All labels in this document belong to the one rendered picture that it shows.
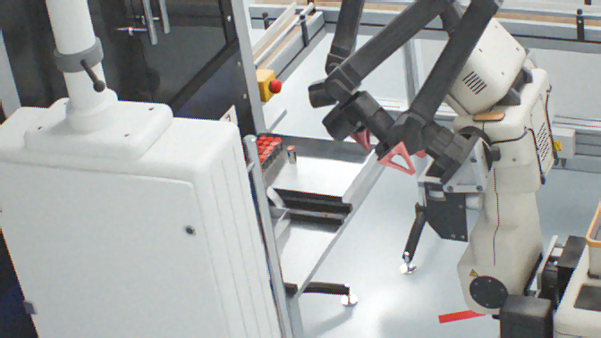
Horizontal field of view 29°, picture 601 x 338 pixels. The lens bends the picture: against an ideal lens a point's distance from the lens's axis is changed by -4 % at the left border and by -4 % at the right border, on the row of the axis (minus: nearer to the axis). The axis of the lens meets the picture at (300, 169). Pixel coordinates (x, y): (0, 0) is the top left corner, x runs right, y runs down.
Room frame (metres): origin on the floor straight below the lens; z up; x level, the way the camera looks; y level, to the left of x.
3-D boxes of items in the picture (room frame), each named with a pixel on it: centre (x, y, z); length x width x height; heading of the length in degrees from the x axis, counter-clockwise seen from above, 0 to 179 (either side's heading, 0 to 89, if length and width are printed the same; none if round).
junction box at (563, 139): (3.28, -0.86, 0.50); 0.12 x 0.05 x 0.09; 61
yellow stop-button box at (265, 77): (3.06, 0.07, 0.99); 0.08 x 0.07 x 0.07; 61
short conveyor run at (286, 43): (3.38, 0.06, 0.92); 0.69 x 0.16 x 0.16; 151
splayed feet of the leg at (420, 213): (3.59, -0.43, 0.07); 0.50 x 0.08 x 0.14; 151
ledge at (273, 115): (3.10, 0.10, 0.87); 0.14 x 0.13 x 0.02; 61
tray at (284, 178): (2.73, -0.01, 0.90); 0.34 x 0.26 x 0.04; 60
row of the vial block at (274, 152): (2.79, 0.09, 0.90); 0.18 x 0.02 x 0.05; 150
